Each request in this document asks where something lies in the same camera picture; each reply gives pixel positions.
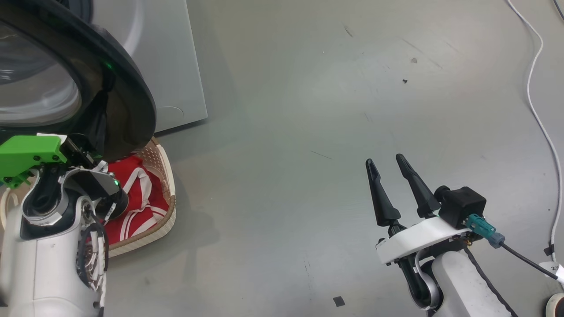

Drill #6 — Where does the black round washer door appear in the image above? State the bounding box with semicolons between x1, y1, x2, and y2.
0;0;157;163

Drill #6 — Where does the teal connector camera cable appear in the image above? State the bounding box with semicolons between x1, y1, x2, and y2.
466;214;560;279

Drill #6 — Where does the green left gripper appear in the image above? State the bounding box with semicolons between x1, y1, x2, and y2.
0;90;109;190

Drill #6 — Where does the white floor cable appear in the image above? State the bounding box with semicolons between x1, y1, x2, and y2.
507;0;564;252

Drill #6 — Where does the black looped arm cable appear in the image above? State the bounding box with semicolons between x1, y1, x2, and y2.
77;222;110;283

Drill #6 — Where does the white paper cable tag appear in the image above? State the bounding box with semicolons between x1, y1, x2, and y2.
538;261;564;283

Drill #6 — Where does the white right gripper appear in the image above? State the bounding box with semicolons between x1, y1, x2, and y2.
365;154;474;265

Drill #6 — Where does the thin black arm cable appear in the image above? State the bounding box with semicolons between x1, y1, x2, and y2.
462;246;514;317

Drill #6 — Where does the cream perforated laundry basket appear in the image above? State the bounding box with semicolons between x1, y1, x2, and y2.
0;137;177;258

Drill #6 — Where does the white front-load washing machine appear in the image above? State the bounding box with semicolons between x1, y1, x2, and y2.
57;0;209;133

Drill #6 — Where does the red and white garment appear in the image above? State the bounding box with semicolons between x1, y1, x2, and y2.
90;155;171;245

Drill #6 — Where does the tape roll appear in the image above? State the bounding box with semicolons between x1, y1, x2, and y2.
545;293;564;317

